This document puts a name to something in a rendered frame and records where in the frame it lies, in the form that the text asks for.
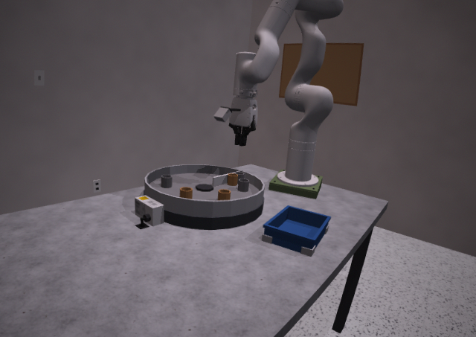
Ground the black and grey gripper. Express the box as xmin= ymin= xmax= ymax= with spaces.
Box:
xmin=229 ymin=97 xmax=257 ymax=146

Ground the blue crate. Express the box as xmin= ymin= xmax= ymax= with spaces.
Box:
xmin=262 ymin=205 xmax=331 ymax=257

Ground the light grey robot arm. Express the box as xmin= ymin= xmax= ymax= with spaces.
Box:
xmin=233 ymin=0 xmax=344 ymax=187

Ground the dark grey metal bushing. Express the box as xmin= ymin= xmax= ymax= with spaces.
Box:
xmin=235 ymin=172 xmax=245 ymax=184
xmin=161 ymin=175 xmax=172 ymax=188
xmin=238 ymin=179 xmax=249 ymax=192

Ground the bronze bushing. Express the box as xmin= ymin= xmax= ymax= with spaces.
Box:
xmin=228 ymin=173 xmax=238 ymax=186
xmin=180 ymin=187 xmax=193 ymax=199
xmin=218 ymin=189 xmax=231 ymax=201

